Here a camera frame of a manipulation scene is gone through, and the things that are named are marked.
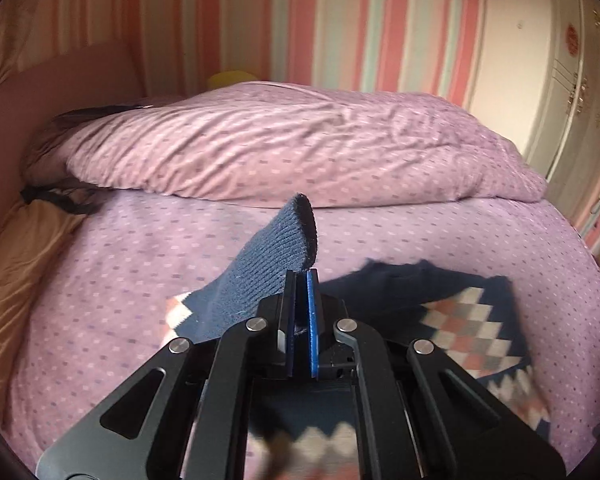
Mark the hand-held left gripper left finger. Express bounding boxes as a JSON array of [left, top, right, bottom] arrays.
[[36, 270, 309, 480]]

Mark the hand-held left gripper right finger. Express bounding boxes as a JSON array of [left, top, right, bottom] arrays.
[[307, 269, 566, 480]]

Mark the navy diamond-pattern knit sweater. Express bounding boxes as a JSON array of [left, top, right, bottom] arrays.
[[165, 192, 553, 480]]

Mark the purple dotted bed sheet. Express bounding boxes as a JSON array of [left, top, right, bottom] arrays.
[[10, 192, 600, 480]]

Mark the purple dotted folded duvet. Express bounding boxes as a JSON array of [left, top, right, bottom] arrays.
[[65, 80, 549, 211]]

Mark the yellow object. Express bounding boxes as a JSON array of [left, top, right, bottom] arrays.
[[207, 70, 259, 89]]

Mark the orange pillow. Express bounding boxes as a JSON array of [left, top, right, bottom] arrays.
[[0, 197, 89, 426]]

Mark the pink headboard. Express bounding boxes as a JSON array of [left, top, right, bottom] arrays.
[[0, 40, 149, 266]]

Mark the white wardrobe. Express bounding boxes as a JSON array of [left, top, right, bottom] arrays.
[[467, 0, 600, 227]]

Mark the beige curtain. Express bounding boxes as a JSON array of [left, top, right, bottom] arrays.
[[0, 0, 81, 92]]

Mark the black strap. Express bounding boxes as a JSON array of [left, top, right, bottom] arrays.
[[21, 186, 99, 216]]

